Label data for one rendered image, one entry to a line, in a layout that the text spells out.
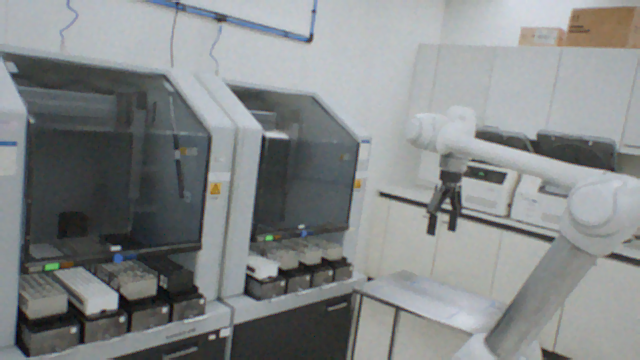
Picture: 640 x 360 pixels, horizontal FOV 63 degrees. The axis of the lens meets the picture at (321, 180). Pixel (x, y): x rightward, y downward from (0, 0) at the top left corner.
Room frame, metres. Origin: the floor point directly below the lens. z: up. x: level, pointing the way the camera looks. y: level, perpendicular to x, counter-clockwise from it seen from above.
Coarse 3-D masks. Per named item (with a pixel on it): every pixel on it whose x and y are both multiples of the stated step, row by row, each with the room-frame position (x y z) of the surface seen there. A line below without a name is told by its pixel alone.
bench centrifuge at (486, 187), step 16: (480, 128) 4.17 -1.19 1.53; (512, 144) 4.08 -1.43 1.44; (528, 144) 3.99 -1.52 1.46; (480, 160) 4.45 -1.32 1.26; (464, 176) 4.07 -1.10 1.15; (480, 176) 4.00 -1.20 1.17; (496, 176) 3.92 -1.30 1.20; (512, 176) 3.87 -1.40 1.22; (464, 192) 4.05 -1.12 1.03; (480, 192) 3.95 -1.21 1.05; (496, 192) 3.87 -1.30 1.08; (512, 192) 3.88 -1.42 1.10; (480, 208) 3.94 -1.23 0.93; (496, 208) 3.85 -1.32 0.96
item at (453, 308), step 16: (400, 272) 2.42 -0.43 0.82; (368, 288) 2.13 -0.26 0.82; (384, 288) 2.16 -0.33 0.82; (400, 288) 2.18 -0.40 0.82; (416, 288) 2.21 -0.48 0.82; (432, 288) 2.24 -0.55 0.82; (448, 288) 2.27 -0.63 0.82; (352, 304) 2.11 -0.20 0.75; (400, 304) 1.99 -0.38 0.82; (416, 304) 2.02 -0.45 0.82; (432, 304) 2.04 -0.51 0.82; (448, 304) 2.07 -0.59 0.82; (464, 304) 2.09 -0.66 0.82; (480, 304) 2.12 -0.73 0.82; (496, 304) 2.15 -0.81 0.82; (352, 320) 2.11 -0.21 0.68; (432, 320) 1.90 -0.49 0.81; (448, 320) 1.89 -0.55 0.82; (464, 320) 1.92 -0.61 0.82; (480, 320) 1.94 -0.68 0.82; (496, 320) 1.96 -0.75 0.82; (352, 336) 2.11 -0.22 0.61
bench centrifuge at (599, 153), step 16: (544, 144) 3.96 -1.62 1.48; (560, 144) 3.85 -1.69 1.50; (576, 144) 3.76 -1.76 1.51; (592, 144) 3.68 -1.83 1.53; (608, 144) 3.59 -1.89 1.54; (560, 160) 3.99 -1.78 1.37; (576, 160) 3.88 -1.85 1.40; (592, 160) 3.80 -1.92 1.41; (608, 160) 3.71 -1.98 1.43; (528, 176) 3.80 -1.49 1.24; (528, 192) 3.72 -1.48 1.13; (544, 192) 3.66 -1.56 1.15; (560, 192) 3.60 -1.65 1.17; (512, 208) 3.79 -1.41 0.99; (528, 208) 3.71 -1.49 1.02; (544, 208) 3.64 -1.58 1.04; (560, 208) 3.57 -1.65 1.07; (544, 224) 3.62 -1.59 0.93
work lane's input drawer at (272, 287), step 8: (248, 280) 2.09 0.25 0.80; (256, 280) 2.08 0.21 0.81; (264, 280) 2.06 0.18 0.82; (272, 280) 2.08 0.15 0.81; (280, 280) 2.12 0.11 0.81; (248, 288) 2.09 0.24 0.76; (256, 288) 2.06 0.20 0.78; (264, 288) 2.05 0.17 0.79; (272, 288) 2.08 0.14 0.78; (280, 288) 2.12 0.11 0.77; (264, 296) 2.05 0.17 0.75; (272, 296) 2.08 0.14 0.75
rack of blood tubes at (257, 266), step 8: (248, 256) 2.21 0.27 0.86; (256, 256) 2.22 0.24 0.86; (248, 264) 2.13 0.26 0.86; (256, 264) 2.12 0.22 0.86; (264, 264) 2.13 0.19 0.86; (272, 264) 2.14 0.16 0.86; (248, 272) 2.12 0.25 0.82; (256, 272) 2.09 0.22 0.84; (264, 272) 2.09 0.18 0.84; (272, 272) 2.12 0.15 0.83
